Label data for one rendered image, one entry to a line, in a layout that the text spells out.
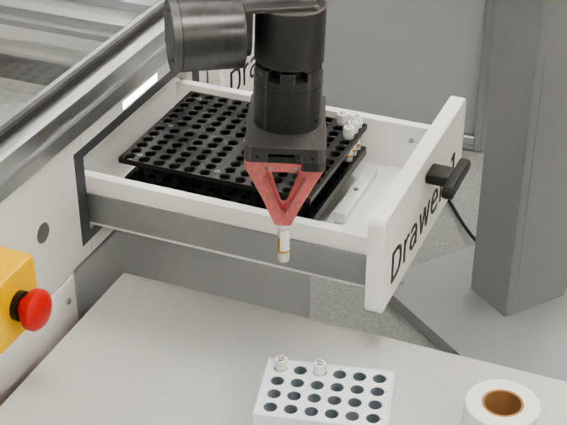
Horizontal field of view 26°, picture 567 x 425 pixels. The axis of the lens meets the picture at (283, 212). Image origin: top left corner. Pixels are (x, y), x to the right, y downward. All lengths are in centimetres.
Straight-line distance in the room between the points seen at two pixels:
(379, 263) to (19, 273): 34
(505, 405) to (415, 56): 206
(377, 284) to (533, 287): 138
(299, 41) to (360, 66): 225
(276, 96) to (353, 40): 221
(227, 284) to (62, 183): 54
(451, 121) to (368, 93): 190
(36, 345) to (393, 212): 40
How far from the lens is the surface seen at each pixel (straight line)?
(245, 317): 132
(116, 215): 132
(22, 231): 123
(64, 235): 130
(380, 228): 117
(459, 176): 128
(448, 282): 265
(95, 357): 128
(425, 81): 319
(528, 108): 231
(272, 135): 100
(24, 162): 121
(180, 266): 159
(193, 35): 95
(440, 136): 132
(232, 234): 126
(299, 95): 99
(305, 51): 98
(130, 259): 145
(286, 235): 108
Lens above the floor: 155
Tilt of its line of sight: 32 degrees down
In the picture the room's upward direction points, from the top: straight up
